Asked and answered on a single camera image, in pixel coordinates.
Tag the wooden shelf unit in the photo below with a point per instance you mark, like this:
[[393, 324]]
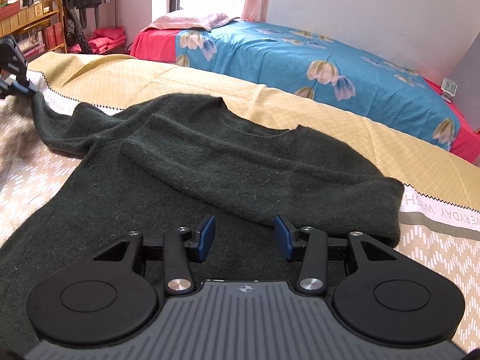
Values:
[[38, 28]]

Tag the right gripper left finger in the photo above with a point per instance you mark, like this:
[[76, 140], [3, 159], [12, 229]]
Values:
[[181, 247]]

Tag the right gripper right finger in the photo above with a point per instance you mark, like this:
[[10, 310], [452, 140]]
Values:
[[309, 246]]

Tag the patterned yellow beige bedspread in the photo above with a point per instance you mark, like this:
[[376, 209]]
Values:
[[439, 209]]

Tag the red clothes pile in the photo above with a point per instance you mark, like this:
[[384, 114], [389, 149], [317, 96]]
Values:
[[103, 40]]

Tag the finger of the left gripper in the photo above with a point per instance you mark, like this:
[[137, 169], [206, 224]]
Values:
[[15, 88]]

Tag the dark green knit sweater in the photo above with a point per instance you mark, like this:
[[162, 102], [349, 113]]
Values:
[[169, 162]]

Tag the pink pillow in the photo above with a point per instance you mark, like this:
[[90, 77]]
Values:
[[190, 19]]

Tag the blue floral quilt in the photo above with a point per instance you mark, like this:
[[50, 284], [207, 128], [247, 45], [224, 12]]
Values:
[[318, 67]]

